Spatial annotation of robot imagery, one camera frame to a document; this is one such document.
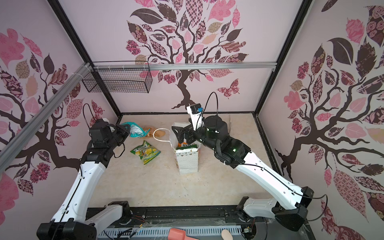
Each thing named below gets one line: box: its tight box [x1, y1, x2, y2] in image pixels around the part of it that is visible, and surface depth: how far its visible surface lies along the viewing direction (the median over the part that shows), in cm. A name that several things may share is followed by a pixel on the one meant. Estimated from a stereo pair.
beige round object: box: [221, 229, 233, 240], surface depth 69 cm
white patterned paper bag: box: [153, 122, 201, 175], surface depth 77 cm
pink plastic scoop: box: [168, 228, 199, 240], surface depth 69 cm
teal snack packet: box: [120, 122, 151, 138], surface depth 76 cm
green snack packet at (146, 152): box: [130, 140, 161, 165], surface depth 96 cm
